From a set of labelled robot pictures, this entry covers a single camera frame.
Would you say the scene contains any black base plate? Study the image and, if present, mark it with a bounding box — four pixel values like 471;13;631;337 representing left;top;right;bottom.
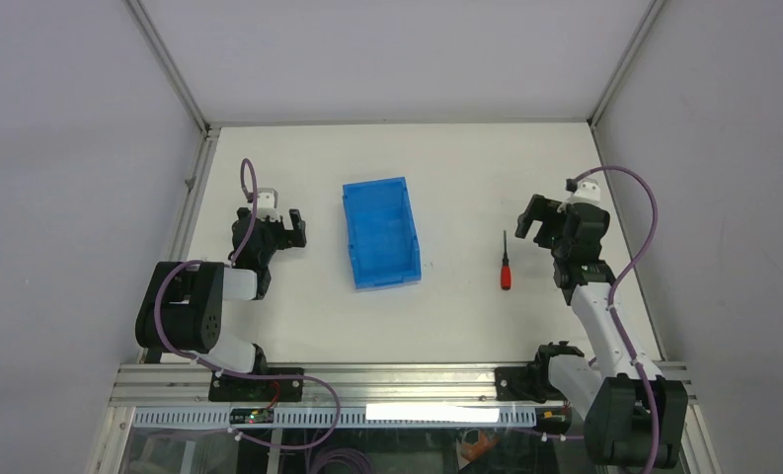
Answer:
207;366;304;403
494;365;550;403

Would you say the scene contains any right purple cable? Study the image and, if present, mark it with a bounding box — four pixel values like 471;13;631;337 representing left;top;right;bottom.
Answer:
564;165;663;474

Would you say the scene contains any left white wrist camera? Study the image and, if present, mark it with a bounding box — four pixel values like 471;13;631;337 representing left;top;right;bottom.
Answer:
247;188;281;221

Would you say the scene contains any blue plastic bin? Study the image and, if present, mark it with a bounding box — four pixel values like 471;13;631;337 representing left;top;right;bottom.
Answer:
343;177;422;290

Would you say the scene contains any aluminium mounting rail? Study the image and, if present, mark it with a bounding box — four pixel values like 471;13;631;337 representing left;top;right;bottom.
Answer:
108;361;698;408

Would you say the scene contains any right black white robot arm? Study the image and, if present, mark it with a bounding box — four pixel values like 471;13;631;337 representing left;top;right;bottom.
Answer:
512;195;688;473

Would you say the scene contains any orange object under table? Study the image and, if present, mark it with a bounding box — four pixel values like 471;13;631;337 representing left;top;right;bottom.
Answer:
457;429;499;463

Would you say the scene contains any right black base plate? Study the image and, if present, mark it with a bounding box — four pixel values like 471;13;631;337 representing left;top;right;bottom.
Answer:
494;365;550;403

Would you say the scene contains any white slotted cable duct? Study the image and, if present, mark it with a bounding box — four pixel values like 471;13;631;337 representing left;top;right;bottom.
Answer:
133;404;568;431

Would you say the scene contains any red handled screwdriver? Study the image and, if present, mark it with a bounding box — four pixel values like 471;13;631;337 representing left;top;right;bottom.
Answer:
500;230;512;290

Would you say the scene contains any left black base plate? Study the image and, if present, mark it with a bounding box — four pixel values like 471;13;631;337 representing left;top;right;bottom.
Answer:
207;366;304;403

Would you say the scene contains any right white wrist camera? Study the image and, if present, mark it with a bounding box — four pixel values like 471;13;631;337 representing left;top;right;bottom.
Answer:
557;179;601;213

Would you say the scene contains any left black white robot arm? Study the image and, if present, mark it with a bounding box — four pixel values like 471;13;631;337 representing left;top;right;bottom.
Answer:
134;207;307;401

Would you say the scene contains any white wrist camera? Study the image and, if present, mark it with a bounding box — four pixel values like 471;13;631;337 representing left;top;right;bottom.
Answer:
557;179;601;213
247;188;281;221

